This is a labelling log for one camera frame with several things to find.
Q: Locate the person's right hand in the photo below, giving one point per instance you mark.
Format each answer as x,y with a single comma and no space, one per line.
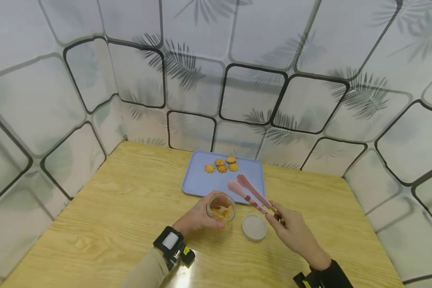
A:
297,236

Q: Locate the person's left hand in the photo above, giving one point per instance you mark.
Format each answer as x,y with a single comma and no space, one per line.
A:
192,220

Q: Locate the person's right thumb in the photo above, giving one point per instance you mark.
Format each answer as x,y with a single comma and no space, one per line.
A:
273,222

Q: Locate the person's left thumb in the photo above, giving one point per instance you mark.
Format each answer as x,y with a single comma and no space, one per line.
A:
215,226

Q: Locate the person's right index finger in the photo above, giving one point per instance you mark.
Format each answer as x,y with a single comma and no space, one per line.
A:
280,208

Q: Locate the person's left index finger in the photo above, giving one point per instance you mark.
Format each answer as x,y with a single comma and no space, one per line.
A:
209,196

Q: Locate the small clear glass jar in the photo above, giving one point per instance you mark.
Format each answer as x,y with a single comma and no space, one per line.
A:
231,204

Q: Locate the pink food tongs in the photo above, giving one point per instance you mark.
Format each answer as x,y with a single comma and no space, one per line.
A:
253,192

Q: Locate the person's left forearm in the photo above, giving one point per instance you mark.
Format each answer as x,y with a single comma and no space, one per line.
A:
147,272

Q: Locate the golden cookie pieces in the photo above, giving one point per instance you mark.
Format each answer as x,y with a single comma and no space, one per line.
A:
220,212

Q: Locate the light blue plastic tray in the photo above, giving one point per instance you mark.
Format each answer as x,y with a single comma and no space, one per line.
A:
199,184

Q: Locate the round grey jar lid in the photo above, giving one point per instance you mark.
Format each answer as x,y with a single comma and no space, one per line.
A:
254,227

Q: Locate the small golden cookie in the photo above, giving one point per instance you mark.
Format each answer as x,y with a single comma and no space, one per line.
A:
219,162
233,167
222,169
209,168
231,159

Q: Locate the black wrist band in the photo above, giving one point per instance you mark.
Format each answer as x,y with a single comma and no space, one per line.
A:
169,242
302,282

